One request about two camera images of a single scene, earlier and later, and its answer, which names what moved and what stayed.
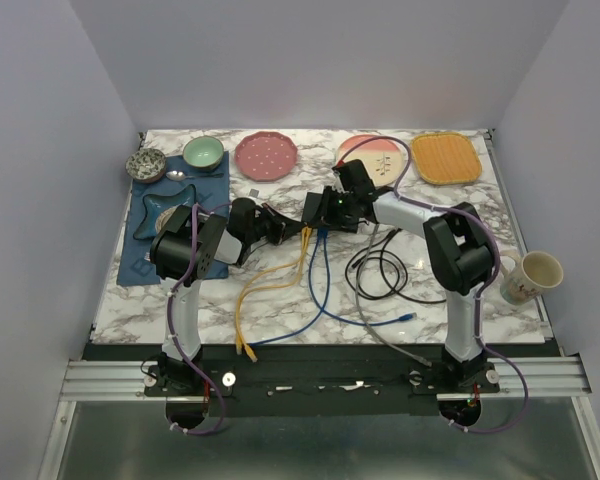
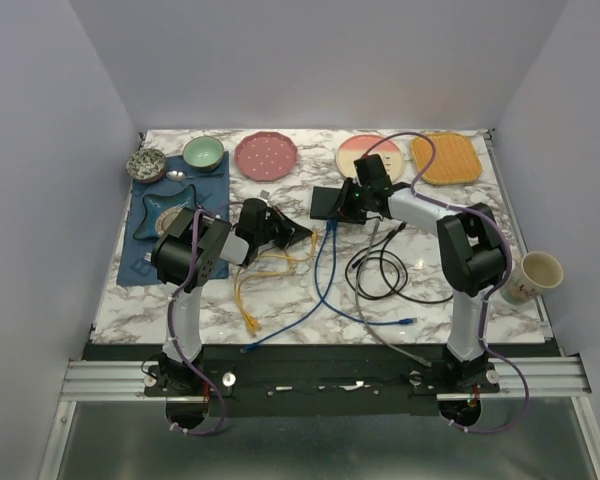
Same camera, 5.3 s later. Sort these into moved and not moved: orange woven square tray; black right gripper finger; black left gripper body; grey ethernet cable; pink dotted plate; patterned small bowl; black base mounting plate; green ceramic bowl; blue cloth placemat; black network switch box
Moved: black right gripper finger; black network switch box
Not moved: pink dotted plate; blue cloth placemat; black base mounting plate; green ceramic bowl; orange woven square tray; black left gripper body; patterned small bowl; grey ethernet cable
